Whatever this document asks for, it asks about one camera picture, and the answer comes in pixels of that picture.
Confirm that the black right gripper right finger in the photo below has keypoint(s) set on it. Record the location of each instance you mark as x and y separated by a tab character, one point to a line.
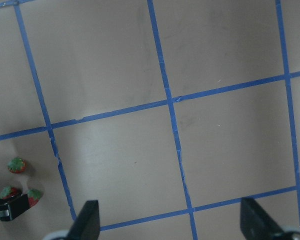
257	224

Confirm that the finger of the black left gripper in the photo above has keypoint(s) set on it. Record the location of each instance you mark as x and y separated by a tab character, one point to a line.
13	207

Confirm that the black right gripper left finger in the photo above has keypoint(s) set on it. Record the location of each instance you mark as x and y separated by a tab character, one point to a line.
87	224

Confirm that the red strawberry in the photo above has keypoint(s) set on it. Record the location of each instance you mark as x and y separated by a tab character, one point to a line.
34	195
17	165
9	192

